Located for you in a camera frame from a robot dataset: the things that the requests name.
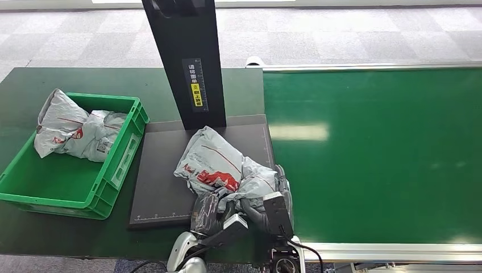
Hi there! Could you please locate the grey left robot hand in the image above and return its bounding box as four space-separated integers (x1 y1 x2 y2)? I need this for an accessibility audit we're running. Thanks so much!
190 191 237 237

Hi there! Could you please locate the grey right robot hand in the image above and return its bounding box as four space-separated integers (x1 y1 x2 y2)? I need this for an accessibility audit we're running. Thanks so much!
274 164 294 227

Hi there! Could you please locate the grey plastic mailer package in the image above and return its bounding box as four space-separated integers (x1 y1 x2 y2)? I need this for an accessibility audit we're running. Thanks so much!
34 89 129 163
173 126 282 213

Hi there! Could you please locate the green conveyor belt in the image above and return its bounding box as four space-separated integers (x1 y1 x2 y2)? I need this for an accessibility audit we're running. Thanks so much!
263 69 482 245

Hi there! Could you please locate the dark grey scanner platform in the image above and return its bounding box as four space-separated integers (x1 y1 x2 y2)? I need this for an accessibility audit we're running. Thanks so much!
128 114 276 230

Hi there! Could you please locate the yellow and black column label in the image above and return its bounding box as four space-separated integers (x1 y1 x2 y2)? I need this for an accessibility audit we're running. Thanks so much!
181 57 209 113

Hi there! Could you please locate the green plastic crate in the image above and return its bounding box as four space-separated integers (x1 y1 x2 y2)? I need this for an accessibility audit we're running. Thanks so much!
0 92 150 221

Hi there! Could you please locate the black scanner column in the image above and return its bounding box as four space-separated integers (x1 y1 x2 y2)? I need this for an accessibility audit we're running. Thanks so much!
141 0 227 131

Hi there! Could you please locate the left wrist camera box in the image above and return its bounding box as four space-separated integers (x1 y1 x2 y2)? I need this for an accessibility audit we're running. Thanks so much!
200 213 250 249

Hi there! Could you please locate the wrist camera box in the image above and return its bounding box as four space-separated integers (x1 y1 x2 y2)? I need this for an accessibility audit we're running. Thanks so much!
200 213 250 249
263 192 295 239

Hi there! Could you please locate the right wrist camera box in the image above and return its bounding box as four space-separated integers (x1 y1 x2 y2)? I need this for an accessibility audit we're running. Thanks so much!
263 192 295 239

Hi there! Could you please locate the black cable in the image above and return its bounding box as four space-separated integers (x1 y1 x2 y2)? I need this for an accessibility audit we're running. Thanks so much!
130 260 168 273
288 239 325 273

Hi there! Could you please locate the silver conveyor frame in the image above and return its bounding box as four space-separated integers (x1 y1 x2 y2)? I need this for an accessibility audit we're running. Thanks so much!
245 55 482 264

